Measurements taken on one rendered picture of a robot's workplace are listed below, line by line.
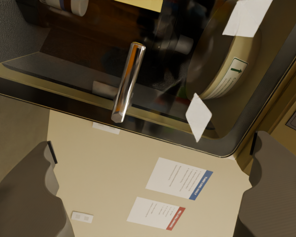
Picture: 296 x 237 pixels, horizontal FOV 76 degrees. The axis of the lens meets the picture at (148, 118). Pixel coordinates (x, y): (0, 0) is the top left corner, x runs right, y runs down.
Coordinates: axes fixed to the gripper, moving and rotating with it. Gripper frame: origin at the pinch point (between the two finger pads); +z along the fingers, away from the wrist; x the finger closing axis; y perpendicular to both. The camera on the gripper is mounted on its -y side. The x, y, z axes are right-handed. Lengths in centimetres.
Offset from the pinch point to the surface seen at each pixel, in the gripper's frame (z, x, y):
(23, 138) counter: 37, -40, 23
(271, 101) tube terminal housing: 14.8, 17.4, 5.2
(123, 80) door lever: 8.3, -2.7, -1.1
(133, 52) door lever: 8.3, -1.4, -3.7
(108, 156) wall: 58, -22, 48
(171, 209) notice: 58, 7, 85
